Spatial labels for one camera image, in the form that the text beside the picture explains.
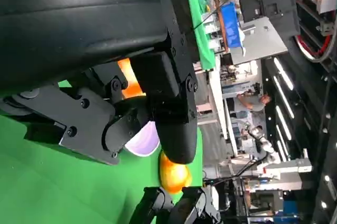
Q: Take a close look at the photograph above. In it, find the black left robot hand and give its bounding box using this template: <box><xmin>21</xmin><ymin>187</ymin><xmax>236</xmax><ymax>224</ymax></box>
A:
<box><xmin>0</xmin><ymin>0</ymin><xmax>199</xmax><ymax>167</ymax></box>

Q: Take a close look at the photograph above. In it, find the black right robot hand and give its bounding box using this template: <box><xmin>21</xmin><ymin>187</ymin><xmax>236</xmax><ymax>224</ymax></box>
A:
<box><xmin>128</xmin><ymin>186</ymin><xmax>222</xmax><ymax>224</ymax></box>

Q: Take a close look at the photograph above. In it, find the lilac plate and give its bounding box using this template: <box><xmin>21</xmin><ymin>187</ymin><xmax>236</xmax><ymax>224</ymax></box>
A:
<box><xmin>124</xmin><ymin>121</ymin><xmax>161</xmax><ymax>158</ymax></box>

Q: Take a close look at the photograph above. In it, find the person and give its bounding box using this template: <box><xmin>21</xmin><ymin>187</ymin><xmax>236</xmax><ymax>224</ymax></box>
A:
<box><xmin>236</xmin><ymin>91</ymin><xmax>272</xmax><ymax>113</ymax></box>

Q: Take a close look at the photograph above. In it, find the green backdrop cloth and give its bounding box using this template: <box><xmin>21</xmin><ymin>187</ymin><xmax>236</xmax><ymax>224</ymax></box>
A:
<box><xmin>183</xmin><ymin>0</ymin><xmax>215</xmax><ymax>71</ymax></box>

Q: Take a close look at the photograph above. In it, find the blue fabric cover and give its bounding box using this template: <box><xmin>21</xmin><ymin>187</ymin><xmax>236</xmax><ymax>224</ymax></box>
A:
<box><xmin>220</xmin><ymin>2</ymin><xmax>245</xmax><ymax>50</ymax></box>

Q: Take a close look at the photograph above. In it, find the white desk top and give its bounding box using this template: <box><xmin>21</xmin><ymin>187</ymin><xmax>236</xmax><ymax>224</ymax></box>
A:
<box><xmin>231</xmin><ymin>16</ymin><xmax>290</xmax><ymax>66</ymax></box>

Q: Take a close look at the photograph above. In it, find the black machine cabinet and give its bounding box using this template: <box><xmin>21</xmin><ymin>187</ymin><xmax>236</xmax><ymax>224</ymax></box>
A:
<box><xmin>234</xmin><ymin>0</ymin><xmax>301</xmax><ymax>37</ymax></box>

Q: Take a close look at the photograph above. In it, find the white machine frame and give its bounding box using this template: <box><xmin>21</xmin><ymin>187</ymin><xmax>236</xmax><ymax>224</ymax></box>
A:
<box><xmin>218</xmin><ymin>155</ymin><xmax>313</xmax><ymax>178</ymax></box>

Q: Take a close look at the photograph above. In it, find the red looped cable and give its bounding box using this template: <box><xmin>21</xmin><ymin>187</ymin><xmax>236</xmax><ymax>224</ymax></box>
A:
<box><xmin>292</xmin><ymin>33</ymin><xmax>333</xmax><ymax>63</ymax></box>

